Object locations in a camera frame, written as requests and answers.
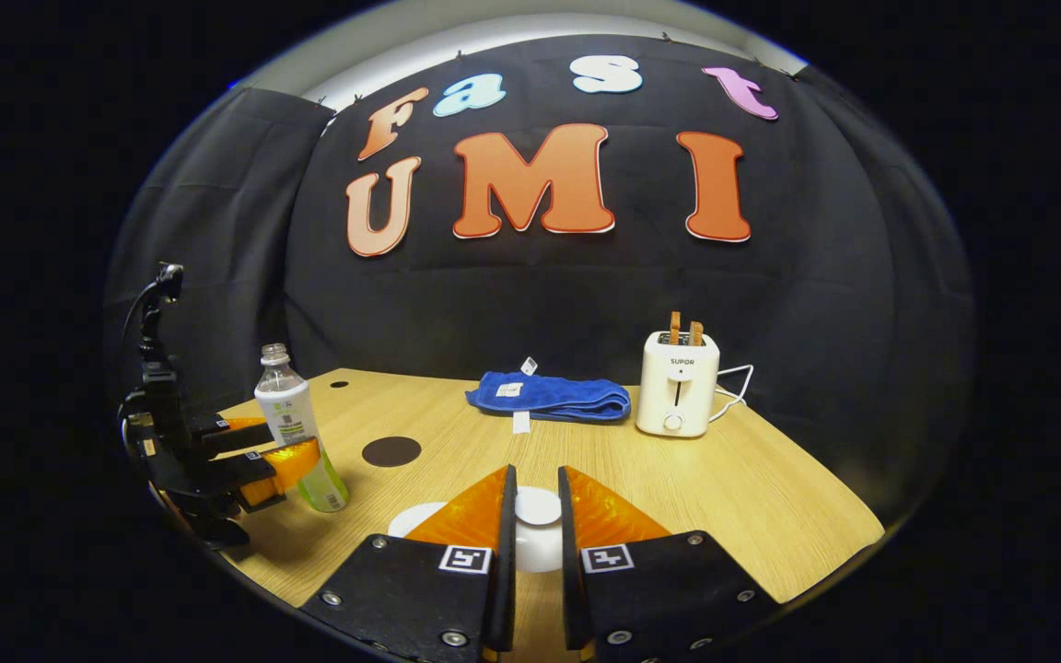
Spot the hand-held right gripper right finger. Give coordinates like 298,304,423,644
556,463,785,663

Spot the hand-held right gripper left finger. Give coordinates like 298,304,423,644
298,463,519,663

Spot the clear green-label water bottle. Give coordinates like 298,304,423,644
254,343,351,513

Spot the white teacup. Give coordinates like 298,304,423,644
388,502,565,574

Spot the dark round coaster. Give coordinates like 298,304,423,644
362,436,423,468

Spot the blue folded towel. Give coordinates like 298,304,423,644
465,356,633,435

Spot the cream toaster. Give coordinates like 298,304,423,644
635,330,721,438

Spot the white toaster cable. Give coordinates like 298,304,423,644
710,364,755,425

